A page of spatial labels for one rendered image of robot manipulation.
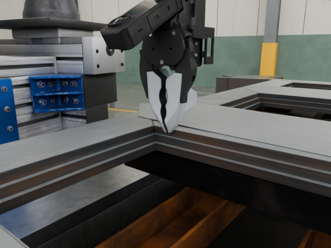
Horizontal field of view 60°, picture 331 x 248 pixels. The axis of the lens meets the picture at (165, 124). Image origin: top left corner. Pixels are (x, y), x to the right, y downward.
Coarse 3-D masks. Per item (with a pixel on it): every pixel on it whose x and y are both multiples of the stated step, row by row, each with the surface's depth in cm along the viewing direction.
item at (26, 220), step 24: (120, 168) 70; (72, 192) 59; (96, 192) 59; (120, 192) 60; (0, 216) 50; (24, 216) 50; (48, 216) 50; (72, 216) 52; (24, 240) 45; (48, 240) 48
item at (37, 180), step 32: (256, 96) 77; (288, 96) 74; (160, 128) 44; (192, 128) 43; (64, 160) 33; (96, 160) 35; (128, 160) 39; (224, 160) 37; (256, 160) 35; (288, 160) 33; (320, 160) 31; (0, 192) 27; (32, 192) 29; (320, 192) 30; (0, 224) 23
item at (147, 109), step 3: (147, 105) 60; (150, 105) 60; (138, 108) 57; (141, 108) 57; (144, 108) 57; (147, 108) 57; (150, 108) 57; (138, 111) 54; (141, 111) 54; (144, 111) 54; (147, 111) 54; (150, 111) 54; (138, 114) 52; (141, 114) 52; (144, 114) 52
